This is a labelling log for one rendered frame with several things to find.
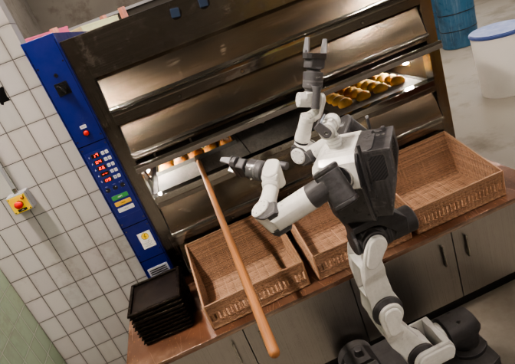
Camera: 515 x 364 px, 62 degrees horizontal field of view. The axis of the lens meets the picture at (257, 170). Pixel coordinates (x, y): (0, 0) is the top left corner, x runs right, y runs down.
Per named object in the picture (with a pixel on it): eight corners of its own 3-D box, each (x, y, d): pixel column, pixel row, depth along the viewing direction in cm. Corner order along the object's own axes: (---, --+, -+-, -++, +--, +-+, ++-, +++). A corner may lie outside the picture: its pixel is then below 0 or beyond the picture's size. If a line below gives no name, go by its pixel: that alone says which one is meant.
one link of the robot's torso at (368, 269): (388, 299, 202) (371, 214, 186) (409, 322, 186) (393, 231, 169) (359, 311, 200) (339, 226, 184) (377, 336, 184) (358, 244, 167)
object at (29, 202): (19, 211, 227) (8, 195, 223) (37, 203, 228) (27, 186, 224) (14, 216, 220) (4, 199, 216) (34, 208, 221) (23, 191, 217)
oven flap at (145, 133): (133, 157, 231) (118, 123, 231) (426, 37, 249) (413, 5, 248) (132, 157, 227) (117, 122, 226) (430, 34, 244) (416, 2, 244)
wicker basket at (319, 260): (291, 239, 269) (277, 202, 258) (372, 203, 274) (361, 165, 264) (319, 282, 224) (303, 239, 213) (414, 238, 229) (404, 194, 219)
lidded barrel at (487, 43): (548, 81, 487) (542, 16, 460) (510, 103, 472) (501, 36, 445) (501, 79, 541) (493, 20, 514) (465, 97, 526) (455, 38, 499)
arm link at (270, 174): (270, 174, 184) (264, 196, 174) (265, 158, 178) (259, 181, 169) (285, 172, 182) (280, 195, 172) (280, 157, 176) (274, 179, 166)
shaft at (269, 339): (282, 357, 111) (279, 349, 110) (272, 362, 111) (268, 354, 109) (201, 162, 268) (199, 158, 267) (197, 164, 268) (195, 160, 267)
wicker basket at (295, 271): (200, 280, 262) (182, 244, 252) (284, 242, 268) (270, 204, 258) (212, 332, 217) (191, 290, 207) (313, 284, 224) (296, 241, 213)
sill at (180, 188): (156, 200, 249) (153, 195, 247) (429, 84, 266) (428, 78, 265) (156, 204, 243) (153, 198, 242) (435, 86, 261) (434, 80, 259)
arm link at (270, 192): (272, 201, 175) (264, 239, 162) (256, 186, 171) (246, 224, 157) (293, 193, 170) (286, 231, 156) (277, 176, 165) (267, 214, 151)
